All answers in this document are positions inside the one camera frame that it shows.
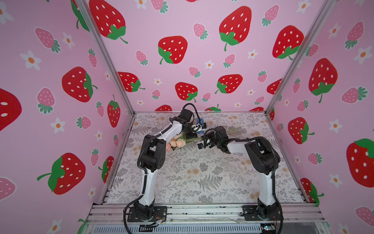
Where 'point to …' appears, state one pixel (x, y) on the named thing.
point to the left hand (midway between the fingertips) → (196, 132)
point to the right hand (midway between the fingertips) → (201, 134)
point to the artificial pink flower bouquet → (180, 140)
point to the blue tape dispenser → (198, 122)
